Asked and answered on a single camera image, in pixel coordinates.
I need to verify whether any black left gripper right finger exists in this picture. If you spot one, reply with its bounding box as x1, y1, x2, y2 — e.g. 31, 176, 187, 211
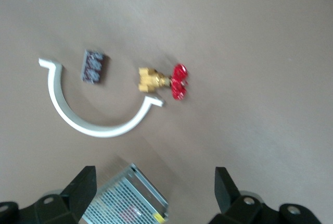
208, 166, 323, 224

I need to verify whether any dark brown cylindrical capacitor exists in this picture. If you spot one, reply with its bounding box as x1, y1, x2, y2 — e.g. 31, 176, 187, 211
81, 49, 110, 85

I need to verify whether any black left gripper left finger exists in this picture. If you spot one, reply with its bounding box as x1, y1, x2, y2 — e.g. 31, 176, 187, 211
0, 165, 97, 224

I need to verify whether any white half-round pipe clamp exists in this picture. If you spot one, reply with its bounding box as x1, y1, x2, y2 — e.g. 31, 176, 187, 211
38, 57, 165, 138

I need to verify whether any brass valve red handle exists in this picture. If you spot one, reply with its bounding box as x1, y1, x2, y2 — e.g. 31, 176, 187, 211
137, 64, 189, 102

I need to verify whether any perforated metal power supply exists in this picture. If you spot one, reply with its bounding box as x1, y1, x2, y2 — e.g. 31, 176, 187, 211
81, 163, 169, 224

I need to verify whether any brown table mat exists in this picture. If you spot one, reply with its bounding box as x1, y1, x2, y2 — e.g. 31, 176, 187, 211
0, 0, 333, 224

